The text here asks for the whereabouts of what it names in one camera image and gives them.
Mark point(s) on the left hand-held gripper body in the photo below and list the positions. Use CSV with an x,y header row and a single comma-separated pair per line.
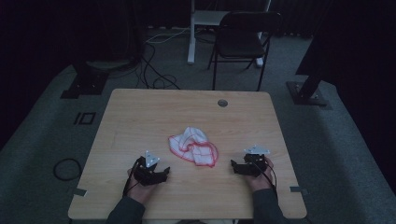
x,y
149,174

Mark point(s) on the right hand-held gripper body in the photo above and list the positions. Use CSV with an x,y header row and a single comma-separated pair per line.
x,y
256,161

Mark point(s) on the white red-checked cloth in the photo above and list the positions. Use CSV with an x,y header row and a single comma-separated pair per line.
x,y
194,146

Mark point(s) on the person's left hand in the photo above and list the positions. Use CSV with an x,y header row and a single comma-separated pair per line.
x,y
140,191

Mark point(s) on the person's right hand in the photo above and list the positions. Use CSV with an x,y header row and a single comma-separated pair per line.
x,y
260,183

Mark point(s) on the grey tape piece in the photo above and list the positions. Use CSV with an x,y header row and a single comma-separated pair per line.
x,y
299,189
79,192

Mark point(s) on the grey table grommet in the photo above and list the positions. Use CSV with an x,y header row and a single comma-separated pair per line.
x,y
222,103

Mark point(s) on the black slanted stand with base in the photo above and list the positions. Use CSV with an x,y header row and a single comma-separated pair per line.
x,y
308,90

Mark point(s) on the grey round floor base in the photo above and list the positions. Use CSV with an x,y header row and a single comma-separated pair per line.
x,y
106,64

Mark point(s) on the black folding chair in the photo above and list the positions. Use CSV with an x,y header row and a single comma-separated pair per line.
x,y
239,40

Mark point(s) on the black stand with base plate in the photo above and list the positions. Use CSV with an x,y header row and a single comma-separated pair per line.
x,y
85,84

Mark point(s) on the white desk frame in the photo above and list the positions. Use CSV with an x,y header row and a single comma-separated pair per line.
x,y
191,37

